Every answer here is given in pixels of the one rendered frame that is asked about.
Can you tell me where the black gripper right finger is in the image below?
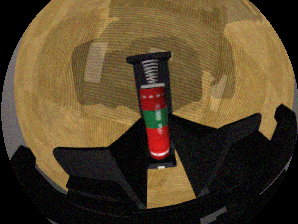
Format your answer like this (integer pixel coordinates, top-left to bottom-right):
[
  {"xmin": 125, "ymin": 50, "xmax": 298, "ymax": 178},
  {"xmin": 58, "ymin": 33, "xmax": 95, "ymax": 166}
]
[{"xmin": 168, "ymin": 113, "xmax": 262, "ymax": 198}]

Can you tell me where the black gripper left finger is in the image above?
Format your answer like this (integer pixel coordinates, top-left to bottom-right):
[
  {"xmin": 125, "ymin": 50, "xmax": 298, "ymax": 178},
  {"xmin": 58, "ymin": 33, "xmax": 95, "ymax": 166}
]
[{"xmin": 53, "ymin": 117, "xmax": 148, "ymax": 209}]

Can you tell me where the red and green battery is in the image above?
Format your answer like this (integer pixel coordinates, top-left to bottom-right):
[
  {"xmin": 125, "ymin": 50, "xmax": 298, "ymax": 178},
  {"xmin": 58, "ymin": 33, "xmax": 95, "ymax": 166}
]
[{"xmin": 138, "ymin": 85, "xmax": 170, "ymax": 160}]

